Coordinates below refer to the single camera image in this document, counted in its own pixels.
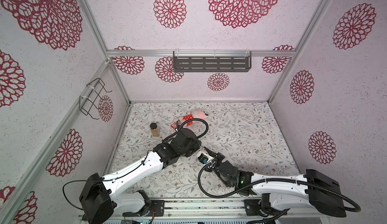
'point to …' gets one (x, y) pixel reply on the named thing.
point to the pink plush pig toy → (196, 114)
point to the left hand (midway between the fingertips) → (202, 143)
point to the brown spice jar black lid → (154, 131)
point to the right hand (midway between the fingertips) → (205, 147)
